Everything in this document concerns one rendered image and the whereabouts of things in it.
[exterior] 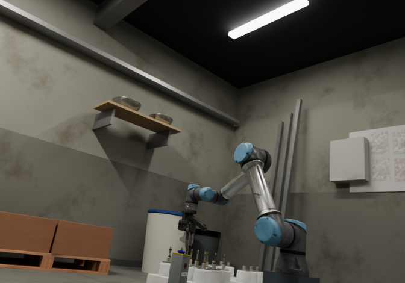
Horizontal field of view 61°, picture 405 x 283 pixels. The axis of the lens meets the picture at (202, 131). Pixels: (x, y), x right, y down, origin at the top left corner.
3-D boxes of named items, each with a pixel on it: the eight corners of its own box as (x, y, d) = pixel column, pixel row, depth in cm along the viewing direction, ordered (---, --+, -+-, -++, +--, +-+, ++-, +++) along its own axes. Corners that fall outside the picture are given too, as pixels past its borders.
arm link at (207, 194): (220, 189, 198) (208, 190, 207) (205, 185, 192) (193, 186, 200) (218, 203, 196) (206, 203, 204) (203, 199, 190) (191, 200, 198)
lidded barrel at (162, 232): (164, 271, 454) (173, 215, 477) (195, 278, 413) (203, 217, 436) (127, 268, 416) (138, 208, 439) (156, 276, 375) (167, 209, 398)
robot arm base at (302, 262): (315, 277, 152) (316, 253, 155) (296, 275, 143) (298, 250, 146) (286, 272, 163) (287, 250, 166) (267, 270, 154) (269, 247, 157)
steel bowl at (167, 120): (161, 132, 499) (163, 124, 503) (176, 128, 475) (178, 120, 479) (142, 124, 478) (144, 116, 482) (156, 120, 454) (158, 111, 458)
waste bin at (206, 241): (200, 273, 510) (205, 231, 529) (223, 277, 475) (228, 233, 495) (175, 271, 480) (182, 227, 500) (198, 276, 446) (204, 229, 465)
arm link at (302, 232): (311, 253, 155) (312, 223, 159) (293, 250, 147) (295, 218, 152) (289, 250, 164) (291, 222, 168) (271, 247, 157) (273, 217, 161)
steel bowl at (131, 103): (129, 120, 467) (131, 110, 471) (144, 114, 440) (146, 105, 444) (104, 110, 443) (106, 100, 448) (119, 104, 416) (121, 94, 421)
